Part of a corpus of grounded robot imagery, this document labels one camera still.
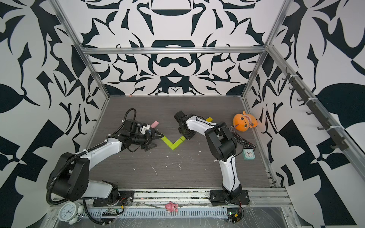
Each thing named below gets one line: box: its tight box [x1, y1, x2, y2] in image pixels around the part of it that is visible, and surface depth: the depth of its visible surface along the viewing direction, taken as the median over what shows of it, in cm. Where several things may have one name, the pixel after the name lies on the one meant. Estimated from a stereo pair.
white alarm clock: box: [57, 201, 85, 226], surface depth 69 cm
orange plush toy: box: [232, 110, 259, 133], surface depth 98 cm
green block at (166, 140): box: [160, 135, 173, 147], surface depth 96 cm
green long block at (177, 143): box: [170, 135, 186, 151], surface depth 95 cm
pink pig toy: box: [165, 201, 179, 213], surface depth 71 cm
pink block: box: [150, 120, 160, 129], surface depth 104 cm
